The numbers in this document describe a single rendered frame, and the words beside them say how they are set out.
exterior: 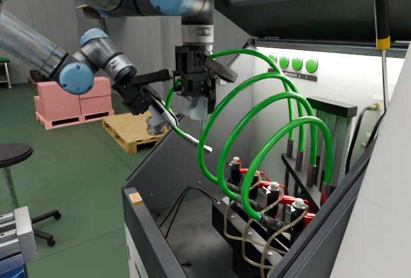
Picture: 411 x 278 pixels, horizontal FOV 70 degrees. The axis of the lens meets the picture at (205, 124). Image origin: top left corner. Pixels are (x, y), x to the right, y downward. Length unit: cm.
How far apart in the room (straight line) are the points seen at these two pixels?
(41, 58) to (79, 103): 445
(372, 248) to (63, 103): 487
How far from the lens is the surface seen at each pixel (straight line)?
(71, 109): 518
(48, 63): 76
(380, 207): 57
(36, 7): 1018
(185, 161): 112
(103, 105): 534
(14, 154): 230
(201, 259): 96
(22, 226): 93
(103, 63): 88
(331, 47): 88
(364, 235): 59
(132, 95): 84
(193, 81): 67
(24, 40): 76
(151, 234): 86
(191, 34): 67
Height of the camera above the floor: 148
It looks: 18 degrees down
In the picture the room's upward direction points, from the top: straight up
